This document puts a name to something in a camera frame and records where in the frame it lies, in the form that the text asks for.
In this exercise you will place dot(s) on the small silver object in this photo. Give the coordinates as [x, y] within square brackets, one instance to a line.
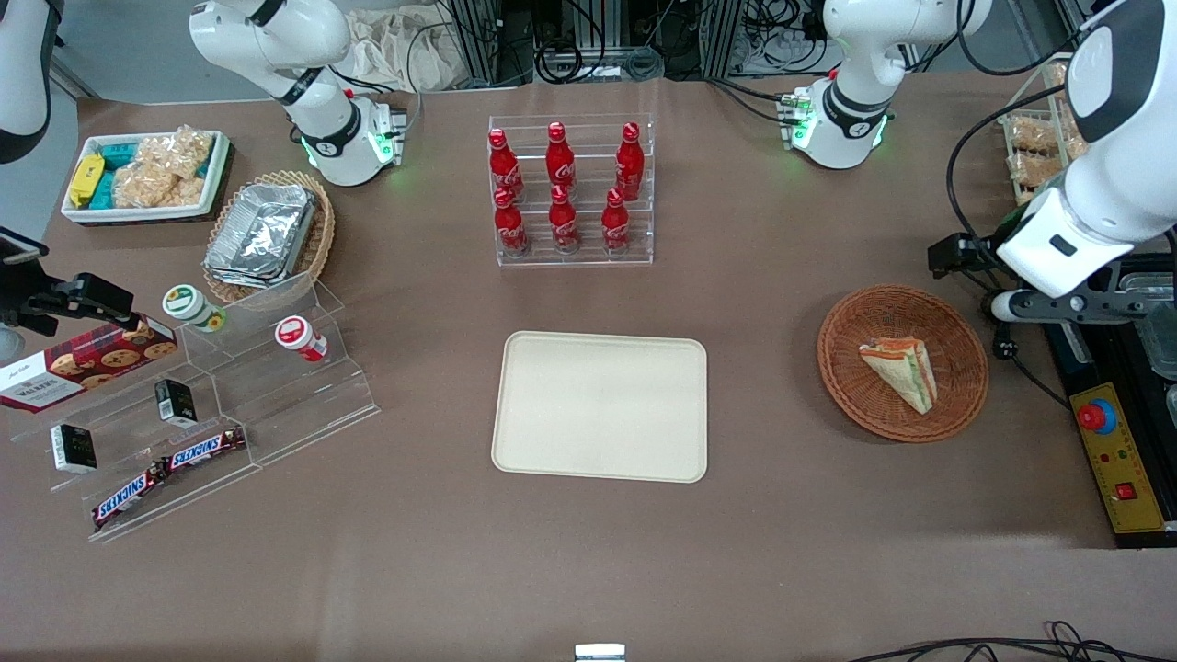
[599, 654]

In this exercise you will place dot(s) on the red lid white cup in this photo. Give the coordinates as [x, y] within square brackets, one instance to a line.
[296, 335]

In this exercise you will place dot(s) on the light wicker basket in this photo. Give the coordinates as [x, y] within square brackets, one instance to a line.
[320, 234]

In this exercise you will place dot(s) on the beige cloth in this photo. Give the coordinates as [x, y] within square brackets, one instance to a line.
[386, 46]

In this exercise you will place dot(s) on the white rectangular snack bin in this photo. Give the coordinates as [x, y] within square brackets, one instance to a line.
[78, 213]

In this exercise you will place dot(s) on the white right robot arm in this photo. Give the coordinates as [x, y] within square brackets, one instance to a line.
[276, 37]

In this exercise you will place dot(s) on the silver foil packets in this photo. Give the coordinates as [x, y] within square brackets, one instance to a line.
[262, 234]

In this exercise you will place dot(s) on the green lid white cup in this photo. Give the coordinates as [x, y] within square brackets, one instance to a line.
[188, 306]

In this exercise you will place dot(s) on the clear bag of snacks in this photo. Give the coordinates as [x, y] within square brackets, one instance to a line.
[1034, 136]
[1034, 170]

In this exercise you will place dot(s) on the brown round wicker basket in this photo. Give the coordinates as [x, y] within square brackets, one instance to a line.
[855, 386]

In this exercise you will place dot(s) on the clear acrylic step shelf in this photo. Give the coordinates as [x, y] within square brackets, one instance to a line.
[138, 441]
[303, 405]

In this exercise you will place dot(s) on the clear plastic container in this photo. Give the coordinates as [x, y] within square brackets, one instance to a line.
[1163, 340]

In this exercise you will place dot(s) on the teal snack pack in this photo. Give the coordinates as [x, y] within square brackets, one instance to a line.
[104, 189]
[118, 154]

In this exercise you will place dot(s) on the aluminium frame rack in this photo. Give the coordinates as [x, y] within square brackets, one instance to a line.
[478, 37]

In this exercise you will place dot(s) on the wrapped triangle sandwich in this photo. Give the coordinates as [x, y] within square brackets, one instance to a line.
[906, 372]

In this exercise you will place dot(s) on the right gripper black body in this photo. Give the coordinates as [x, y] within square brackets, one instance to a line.
[28, 299]

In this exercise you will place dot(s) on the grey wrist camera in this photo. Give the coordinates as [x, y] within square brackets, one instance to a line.
[8, 344]
[1007, 305]

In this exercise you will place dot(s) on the yellow snack pack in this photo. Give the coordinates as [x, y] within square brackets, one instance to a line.
[85, 179]

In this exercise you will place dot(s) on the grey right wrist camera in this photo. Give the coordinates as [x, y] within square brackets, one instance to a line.
[8, 344]

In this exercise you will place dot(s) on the black yellow control box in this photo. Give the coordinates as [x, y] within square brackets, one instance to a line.
[1117, 469]

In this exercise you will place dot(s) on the clear snack rack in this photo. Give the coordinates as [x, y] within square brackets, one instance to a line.
[1025, 110]

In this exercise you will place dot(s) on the clear acrylic bottle rack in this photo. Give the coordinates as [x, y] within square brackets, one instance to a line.
[634, 248]

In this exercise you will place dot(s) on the cream plastic tray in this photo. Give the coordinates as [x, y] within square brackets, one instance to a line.
[598, 409]

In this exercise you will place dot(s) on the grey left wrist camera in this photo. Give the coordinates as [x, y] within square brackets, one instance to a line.
[1007, 305]

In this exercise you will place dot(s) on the brown Snickers bar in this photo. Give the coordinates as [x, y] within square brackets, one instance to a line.
[129, 496]
[207, 449]

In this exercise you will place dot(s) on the clear rice cracker bag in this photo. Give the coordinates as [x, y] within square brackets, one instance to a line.
[152, 187]
[179, 152]

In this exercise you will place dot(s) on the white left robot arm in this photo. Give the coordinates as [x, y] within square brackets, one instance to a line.
[864, 92]

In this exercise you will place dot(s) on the small black box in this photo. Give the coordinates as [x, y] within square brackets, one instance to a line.
[74, 449]
[175, 403]

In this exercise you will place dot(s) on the red Coca-Cola bottle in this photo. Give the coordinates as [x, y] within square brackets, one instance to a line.
[510, 225]
[615, 225]
[504, 165]
[564, 223]
[629, 164]
[560, 158]

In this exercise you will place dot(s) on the red tartan Walkers cookie box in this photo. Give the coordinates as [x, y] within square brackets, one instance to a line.
[74, 368]

